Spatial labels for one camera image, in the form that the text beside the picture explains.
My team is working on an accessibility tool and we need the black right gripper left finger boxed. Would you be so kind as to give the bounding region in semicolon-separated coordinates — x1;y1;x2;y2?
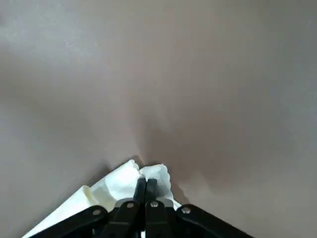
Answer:
37;177;147;238

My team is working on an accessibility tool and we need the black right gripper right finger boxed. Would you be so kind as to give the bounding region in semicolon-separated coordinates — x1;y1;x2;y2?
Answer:
145;178;248;238

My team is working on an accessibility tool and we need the cream tablecloth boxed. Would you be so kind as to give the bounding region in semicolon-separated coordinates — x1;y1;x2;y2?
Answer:
22;159;181;238

